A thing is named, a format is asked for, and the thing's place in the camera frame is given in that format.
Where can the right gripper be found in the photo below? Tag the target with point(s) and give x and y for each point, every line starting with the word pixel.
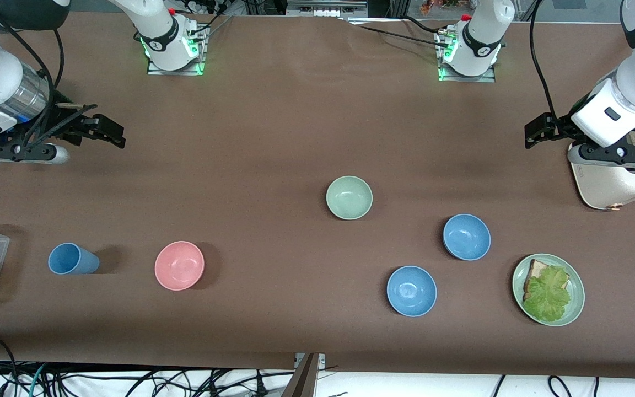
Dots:
pixel 63 122

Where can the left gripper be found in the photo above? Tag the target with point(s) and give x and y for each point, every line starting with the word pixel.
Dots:
pixel 561 128

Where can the blue bowl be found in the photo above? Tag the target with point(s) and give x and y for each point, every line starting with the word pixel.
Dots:
pixel 411 291
pixel 466 237

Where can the green bowl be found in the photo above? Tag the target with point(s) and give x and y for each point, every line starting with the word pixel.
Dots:
pixel 349 197

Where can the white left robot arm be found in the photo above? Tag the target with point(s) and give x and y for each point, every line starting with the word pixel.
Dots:
pixel 480 33

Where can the pink bowl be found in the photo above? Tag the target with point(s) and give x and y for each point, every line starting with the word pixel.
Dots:
pixel 179 266

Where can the white toaster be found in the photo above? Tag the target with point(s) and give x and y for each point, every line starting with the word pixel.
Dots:
pixel 615 187

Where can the blue ribbed cup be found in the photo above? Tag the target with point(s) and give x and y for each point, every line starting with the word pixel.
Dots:
pixel 72 259

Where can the white bread slice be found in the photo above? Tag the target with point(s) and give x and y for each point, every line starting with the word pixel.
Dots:
pixel 536 271

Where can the green lettuce leaf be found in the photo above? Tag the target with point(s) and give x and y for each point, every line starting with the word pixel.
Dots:
pixel 549 295

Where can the orange colourful clutter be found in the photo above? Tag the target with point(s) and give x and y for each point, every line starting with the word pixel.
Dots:
pixel 439 5

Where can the white power strip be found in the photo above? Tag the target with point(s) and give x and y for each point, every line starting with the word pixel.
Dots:
pixel 202 5

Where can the green plate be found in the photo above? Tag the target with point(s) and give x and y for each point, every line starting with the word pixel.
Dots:
pixel 575 300

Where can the brown table cover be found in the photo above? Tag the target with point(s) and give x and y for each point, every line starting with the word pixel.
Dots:
pixel 317 138

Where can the grey metal box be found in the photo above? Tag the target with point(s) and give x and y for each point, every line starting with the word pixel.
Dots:
pixel 326 6

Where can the grey table support beam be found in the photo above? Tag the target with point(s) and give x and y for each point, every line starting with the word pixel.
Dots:
pixel 302 380

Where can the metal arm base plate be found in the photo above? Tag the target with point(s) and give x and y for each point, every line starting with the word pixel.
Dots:
pixel 477 79
pixel 155 71

